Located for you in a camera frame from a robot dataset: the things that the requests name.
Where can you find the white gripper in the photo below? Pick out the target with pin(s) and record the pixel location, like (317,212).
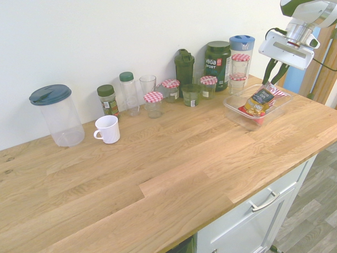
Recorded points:
(279,52)

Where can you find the red striped BBQ chip bag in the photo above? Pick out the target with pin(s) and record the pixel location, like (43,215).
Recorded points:
(259,104)

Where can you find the clear rectangular plastic container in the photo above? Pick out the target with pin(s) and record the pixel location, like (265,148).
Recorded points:
(237,108)

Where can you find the blue door panel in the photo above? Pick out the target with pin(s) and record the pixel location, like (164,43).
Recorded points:
(300,79)

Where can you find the glass jar red gingham lid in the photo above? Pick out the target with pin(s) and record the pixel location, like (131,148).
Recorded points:
(153,105)
(237,84)
(208,87)
(171,92)
(240,64)

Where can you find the clear pitcher light blue lid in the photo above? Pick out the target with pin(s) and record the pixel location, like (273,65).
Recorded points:
(241,43)

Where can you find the dark green Vega protein tub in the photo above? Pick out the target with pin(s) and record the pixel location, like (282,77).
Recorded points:
(217,66)

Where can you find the green translucent plastic cup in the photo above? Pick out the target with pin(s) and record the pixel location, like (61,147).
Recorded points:
(190,96)

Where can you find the dark green shaker bottle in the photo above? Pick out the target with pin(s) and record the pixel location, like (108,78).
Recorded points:
(184,68)

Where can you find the clear drinking glass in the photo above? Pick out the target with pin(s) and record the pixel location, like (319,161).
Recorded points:
(148,84)

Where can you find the clear bottle green cap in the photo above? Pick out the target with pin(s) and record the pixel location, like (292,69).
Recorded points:
(129,95)

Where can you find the spice jar dark lid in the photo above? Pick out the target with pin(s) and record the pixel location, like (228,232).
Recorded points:
(108,102)

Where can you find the white mug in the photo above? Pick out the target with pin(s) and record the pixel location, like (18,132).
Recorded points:
(108,129)

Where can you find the clear pitcher dark teal lid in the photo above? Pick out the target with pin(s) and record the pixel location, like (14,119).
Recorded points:
(63,118)

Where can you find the wooden door frame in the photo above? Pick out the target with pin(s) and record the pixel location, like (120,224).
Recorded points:
(322,84)

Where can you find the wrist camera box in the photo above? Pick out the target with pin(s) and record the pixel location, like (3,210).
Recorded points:
(314,42)

